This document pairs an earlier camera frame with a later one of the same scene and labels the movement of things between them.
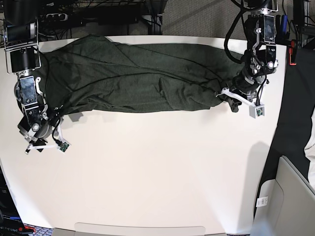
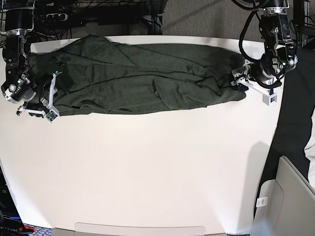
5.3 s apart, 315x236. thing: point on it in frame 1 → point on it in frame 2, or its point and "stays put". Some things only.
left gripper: (44, 130) → (41, 96)
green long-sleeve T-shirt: (99, 74) stays put
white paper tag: (262, 201) stays put
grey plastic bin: (285, 205) stays put
